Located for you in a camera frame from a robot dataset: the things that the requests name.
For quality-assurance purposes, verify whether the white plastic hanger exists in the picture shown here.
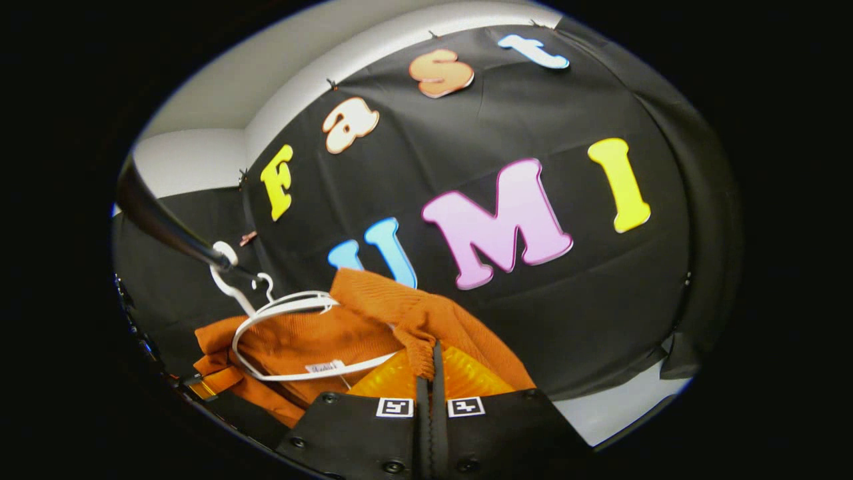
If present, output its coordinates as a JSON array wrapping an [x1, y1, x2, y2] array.
[[231, 272, 402, 383], [210, 241, 259, 318]]

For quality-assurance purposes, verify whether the black backdrop cloth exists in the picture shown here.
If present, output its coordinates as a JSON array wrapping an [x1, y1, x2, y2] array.
[[113, 25, 744, 401]]

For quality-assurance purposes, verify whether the black metal clothes rack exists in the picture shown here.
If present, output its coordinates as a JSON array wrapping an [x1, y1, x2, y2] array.
[[115, 155, 262, 284]]

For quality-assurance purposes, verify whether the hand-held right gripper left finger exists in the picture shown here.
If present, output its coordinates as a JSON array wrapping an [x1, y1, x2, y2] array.
[[275, 345, 432, 480]]

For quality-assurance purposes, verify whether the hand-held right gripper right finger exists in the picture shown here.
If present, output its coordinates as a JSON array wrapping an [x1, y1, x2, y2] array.
[[431, 339, 595, 480]]

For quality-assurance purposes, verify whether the orange corduroy shirt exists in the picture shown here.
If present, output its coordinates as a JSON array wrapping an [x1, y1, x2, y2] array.
[[193, 268, 537, 429]]

